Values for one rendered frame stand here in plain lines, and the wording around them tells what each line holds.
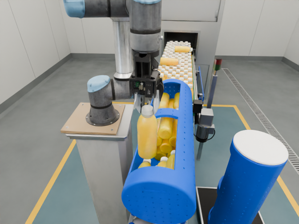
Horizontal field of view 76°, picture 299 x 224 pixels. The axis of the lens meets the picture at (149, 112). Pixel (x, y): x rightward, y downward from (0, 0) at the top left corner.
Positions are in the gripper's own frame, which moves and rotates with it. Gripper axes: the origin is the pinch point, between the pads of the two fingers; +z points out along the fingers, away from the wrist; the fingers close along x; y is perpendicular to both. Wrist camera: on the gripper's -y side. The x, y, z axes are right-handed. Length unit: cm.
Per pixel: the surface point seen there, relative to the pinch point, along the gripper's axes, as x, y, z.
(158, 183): 5.9, 11.7, 21.9
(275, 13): 225, -526, 34
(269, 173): 60, -22, 48
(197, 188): 37, -64, 131
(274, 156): 62, -29, 41
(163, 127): 4.0, -22.5, 25.8
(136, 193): -2.0, 11.9, 29.4
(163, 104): 0, -55, 33
